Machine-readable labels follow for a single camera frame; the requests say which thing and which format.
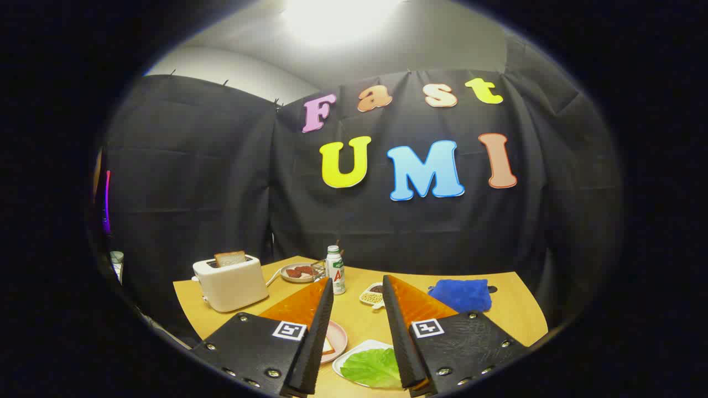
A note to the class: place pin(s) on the white plate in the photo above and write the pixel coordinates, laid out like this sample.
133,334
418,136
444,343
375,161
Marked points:
354,349

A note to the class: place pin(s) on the toasted bread slice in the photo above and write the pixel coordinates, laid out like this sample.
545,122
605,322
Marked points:
229,258

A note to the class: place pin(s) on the blue towel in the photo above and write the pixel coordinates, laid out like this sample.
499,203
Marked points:
462,296

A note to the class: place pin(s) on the pink plate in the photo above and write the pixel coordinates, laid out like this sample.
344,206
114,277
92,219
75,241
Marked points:
338,337

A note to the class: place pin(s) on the red meat slices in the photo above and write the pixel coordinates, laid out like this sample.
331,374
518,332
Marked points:
298,271

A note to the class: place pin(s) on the green lettuce leaf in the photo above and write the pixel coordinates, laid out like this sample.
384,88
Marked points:
370,367

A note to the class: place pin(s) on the beige plate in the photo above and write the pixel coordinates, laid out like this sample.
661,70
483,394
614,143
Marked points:
298,280

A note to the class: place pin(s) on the white bottle green cap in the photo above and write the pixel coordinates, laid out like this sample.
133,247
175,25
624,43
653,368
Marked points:
335,273

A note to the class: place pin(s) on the metal mesh utensil holder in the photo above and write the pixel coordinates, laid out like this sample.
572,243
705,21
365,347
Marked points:
318,271

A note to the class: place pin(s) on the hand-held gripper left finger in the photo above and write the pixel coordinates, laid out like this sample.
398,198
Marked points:
315,337

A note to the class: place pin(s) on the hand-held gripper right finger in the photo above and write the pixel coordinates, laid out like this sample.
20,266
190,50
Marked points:
399,337

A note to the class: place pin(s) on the white toaster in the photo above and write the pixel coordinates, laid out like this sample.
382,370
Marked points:
232,284

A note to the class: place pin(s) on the white divided bean dish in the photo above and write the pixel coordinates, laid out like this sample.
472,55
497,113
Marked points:
371,298

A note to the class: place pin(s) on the black backdrop cloth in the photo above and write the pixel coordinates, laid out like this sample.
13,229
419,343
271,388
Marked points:
221,166

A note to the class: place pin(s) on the purple lit monitor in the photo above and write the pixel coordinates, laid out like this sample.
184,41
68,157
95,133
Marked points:
107,204

